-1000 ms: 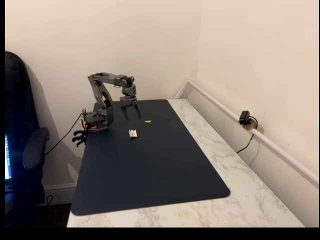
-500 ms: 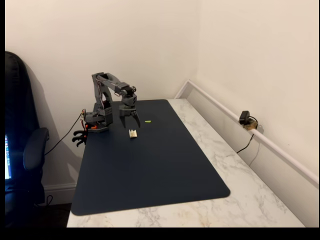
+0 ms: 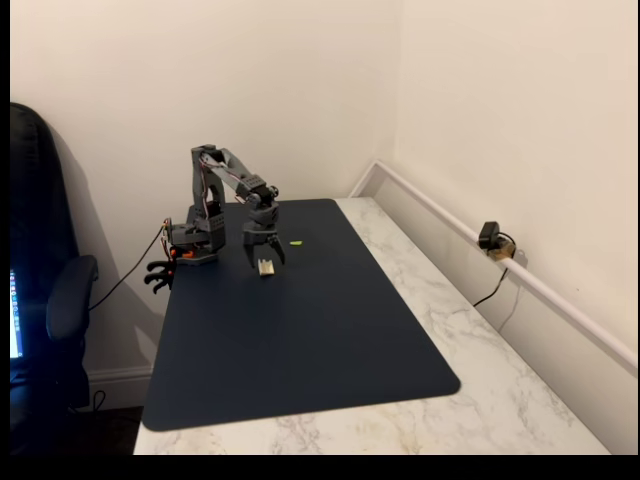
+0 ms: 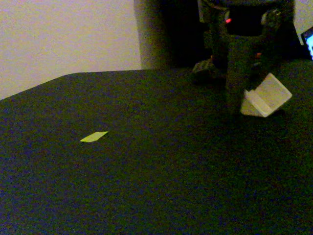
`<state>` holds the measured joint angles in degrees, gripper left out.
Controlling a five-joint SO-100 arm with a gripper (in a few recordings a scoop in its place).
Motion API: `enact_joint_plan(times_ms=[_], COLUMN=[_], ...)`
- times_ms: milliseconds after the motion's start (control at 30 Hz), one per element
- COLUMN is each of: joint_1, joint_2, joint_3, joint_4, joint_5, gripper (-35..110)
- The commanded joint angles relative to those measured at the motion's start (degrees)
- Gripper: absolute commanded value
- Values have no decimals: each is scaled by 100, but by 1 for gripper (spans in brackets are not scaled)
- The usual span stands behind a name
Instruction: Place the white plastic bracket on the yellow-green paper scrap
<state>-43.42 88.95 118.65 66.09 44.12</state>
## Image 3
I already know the dark blue desk mat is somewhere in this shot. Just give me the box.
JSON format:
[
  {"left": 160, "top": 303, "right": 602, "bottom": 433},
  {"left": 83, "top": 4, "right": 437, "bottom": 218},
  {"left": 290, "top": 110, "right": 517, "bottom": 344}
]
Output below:
[{"left": 141, "top": 198, "right": 462, "bottom": 433}]

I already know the black clamp with orange tips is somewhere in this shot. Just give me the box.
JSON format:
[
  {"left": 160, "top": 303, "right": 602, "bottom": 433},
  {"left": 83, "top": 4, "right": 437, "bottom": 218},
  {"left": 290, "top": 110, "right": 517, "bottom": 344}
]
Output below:
[{"left": 144, "top": 247, "right": 177, "bottom": 295}]

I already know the white baseboard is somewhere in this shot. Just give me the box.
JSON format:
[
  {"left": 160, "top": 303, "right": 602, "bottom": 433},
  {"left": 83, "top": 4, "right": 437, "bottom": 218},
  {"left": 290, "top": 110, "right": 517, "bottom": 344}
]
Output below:
[{"left": 87, "top": 364, "right": 154, "bottom": 401}]

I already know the black webcam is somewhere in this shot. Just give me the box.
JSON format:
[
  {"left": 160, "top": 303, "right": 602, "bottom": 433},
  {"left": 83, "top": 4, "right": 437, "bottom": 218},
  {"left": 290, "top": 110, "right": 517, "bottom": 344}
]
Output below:
[{"left": 478, "top": 221, "right": 500, "bottom": 250}]

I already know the black office chair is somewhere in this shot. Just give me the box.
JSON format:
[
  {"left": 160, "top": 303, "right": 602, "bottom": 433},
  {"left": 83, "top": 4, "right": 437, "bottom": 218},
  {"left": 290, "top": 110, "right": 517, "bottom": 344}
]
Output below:
[{"left": 9, "top": 102, "right": 101, "bottom": 454}]

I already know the blue-lit screen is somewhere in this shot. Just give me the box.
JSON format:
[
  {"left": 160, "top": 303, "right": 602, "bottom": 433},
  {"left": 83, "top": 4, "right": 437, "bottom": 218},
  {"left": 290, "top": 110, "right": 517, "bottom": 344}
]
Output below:
[{"left": 9, "top": 268, "right": 25, "bottom": 361}]

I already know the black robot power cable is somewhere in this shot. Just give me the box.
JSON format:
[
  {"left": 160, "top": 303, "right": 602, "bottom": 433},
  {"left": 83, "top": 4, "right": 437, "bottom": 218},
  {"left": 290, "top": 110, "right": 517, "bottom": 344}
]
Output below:
[{"left": 87, "top": 224, "right": 169, "bottom": 312}]

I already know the black webcam cable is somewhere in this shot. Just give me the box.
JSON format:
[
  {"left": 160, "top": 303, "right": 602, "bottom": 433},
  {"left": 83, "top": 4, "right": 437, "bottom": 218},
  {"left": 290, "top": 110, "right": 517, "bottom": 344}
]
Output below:
[{"left": 472, "top": 230, "right": 517, "bottom": 308}]

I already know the black cable on floor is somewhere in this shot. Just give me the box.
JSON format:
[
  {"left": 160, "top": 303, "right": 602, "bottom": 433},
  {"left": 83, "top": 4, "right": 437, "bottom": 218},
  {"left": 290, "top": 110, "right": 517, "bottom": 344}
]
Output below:
[{"left": 74, "top": 389, "right": 107, "bottom": 414}]

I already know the tan webcam mount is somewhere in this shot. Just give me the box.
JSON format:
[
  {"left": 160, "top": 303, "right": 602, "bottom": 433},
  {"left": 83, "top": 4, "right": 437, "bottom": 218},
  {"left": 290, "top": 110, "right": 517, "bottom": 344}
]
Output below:
[{"left": 488, "top": 239, "right": 527, "bottom": 264}]

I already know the white wall rail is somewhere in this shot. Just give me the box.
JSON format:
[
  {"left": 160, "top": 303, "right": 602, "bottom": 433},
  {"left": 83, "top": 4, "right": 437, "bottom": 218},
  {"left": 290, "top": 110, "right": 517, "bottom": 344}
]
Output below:
[{"left": 348, "top": 159, "right": 639, "bottom": 374}]

